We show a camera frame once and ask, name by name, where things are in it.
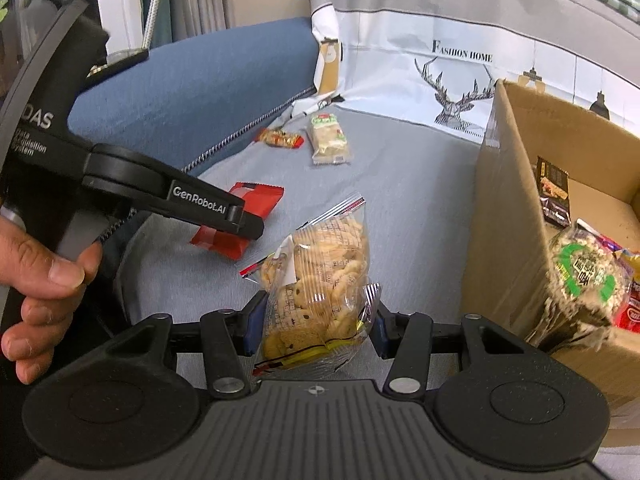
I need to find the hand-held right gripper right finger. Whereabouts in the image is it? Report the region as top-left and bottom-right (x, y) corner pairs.
(374, 304), (548, 395)

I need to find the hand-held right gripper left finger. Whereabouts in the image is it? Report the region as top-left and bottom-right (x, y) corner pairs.
(107, 290), (271, 395)

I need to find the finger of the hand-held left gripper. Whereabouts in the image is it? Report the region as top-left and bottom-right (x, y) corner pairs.
(165, 179), (266, 242)

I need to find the red white striped packet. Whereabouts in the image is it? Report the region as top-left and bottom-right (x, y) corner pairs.
(189, 181), (285, 261)

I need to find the clear bag of cookies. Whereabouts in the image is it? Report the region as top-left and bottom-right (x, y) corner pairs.
(235, 191), (383, 378)

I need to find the cardboard box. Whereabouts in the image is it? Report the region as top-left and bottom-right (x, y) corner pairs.
(459, 79), (640, 448)

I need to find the round rice cracker green label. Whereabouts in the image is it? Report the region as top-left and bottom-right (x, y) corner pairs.
(527, 222), (637, 353)

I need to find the black chocolate packet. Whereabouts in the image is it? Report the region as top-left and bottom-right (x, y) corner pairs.
(535, 156), (572, 228)

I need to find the person's left hand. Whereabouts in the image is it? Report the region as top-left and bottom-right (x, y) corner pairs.
(0, 212), (103, 386)

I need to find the small red yellow packet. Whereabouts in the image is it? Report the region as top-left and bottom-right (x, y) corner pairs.
(256, 127), (305, 150)

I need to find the white green cracker packet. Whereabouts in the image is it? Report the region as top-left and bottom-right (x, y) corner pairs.
(305, 112), (352, 167)

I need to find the blue sofa cushion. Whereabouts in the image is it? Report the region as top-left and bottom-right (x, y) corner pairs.
(67, 16), (321, 181)

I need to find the deer printed sofa cover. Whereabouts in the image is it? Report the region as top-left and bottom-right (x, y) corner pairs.
(305, 0), (640, 136)

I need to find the red snack packet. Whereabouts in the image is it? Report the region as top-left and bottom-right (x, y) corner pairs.
(612, 282), (640, 335)

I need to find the metal flexible hose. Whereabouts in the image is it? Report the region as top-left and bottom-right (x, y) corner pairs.
(141, 0), (168, 51)

